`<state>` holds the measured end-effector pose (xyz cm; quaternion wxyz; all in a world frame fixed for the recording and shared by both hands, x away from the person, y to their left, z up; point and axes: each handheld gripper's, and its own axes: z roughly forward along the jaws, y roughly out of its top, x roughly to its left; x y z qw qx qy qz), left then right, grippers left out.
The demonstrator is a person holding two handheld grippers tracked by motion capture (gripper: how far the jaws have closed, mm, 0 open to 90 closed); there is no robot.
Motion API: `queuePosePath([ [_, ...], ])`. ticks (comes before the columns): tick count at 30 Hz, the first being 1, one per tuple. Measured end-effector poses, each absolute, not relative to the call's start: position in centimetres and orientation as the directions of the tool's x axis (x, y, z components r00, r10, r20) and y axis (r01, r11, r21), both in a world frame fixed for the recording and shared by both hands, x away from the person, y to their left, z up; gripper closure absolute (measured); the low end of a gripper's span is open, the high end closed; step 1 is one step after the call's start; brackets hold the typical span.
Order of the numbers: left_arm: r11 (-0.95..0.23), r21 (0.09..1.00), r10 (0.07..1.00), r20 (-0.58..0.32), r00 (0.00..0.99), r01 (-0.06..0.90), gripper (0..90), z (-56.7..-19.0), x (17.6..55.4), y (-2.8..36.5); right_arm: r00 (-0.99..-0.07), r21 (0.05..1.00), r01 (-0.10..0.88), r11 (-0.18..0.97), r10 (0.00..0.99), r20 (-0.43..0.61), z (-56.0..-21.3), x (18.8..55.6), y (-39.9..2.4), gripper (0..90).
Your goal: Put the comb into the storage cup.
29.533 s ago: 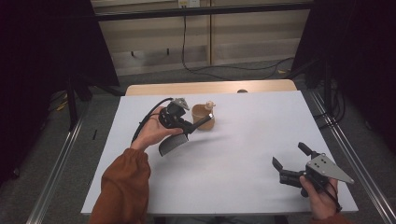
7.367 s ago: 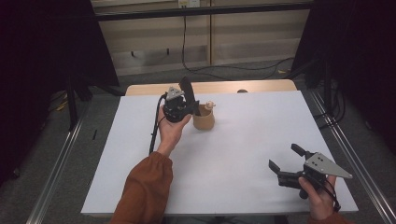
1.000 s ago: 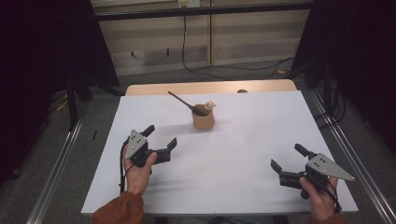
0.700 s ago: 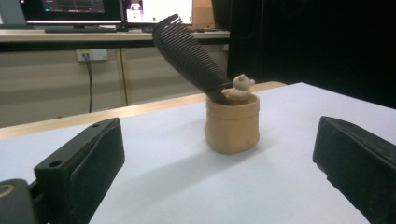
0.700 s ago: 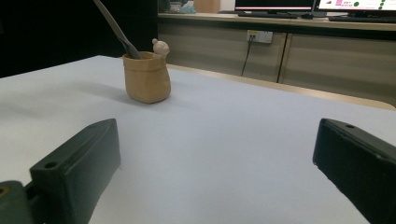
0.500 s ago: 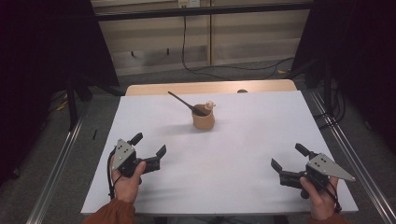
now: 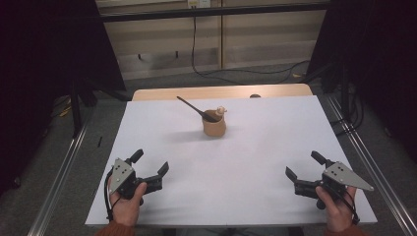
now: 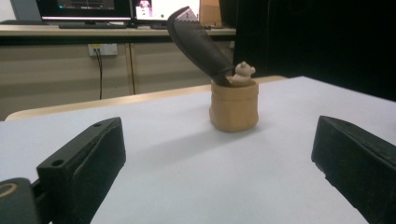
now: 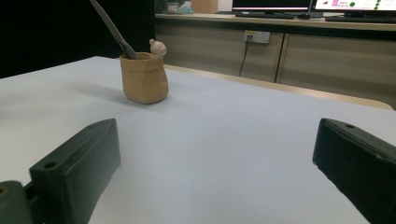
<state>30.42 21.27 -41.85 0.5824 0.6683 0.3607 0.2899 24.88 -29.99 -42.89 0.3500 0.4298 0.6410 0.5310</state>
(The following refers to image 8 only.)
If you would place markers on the black computer monitor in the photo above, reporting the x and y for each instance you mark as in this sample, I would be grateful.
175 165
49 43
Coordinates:
162 9
84 7

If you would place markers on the black keyboard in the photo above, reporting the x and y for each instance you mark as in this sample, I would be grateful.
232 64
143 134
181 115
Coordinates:
93 26

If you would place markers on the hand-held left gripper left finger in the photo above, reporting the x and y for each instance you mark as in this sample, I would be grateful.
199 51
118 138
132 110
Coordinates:
81 174

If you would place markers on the tan wooden box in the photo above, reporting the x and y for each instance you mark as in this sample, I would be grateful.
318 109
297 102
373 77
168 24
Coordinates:
210 12

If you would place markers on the white table sheet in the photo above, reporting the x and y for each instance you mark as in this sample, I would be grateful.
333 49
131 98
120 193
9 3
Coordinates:
186 171

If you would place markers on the black comb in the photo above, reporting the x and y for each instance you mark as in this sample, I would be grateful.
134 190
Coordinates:
199 46

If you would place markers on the white power socket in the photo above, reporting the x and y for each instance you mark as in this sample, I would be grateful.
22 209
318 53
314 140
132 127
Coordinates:
107 49

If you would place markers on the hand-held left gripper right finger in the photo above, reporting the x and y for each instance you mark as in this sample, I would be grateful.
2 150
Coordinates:
358 168

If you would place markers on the light wooden table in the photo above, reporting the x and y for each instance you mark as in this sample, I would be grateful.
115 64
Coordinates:
93 104

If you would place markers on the grey board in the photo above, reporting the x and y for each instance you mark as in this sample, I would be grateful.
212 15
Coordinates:
26 9

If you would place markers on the black curtain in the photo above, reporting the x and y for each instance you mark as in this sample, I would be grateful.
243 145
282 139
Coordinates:
311 37

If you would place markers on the long beige desk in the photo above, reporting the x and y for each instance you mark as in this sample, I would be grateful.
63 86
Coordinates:
62 71

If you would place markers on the tan holder with bear figure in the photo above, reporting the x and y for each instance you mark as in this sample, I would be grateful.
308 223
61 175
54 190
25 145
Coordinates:
233 109

